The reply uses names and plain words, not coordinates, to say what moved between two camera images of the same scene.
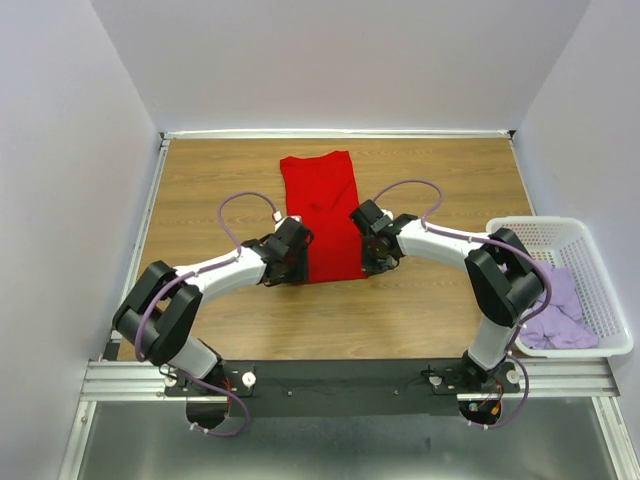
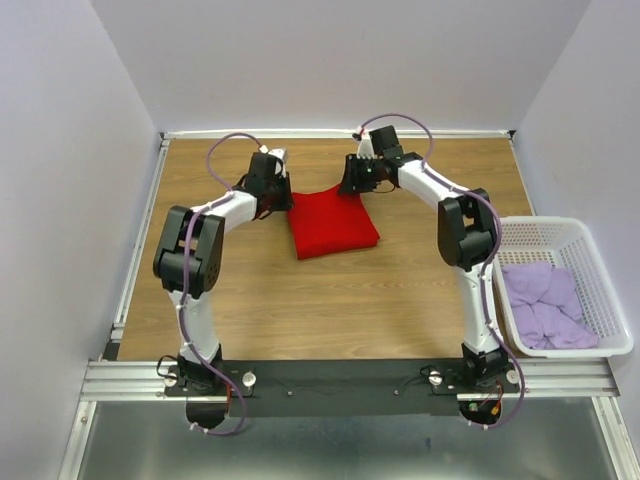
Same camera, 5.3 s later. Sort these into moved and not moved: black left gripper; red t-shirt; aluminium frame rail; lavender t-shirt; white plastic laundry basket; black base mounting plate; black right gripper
Moved: black left gripper; black right gripper; red t-shirt
Not moved: lavender t-shirt; black base mounting plate; white plastic laundry basket; aluminium frame rail
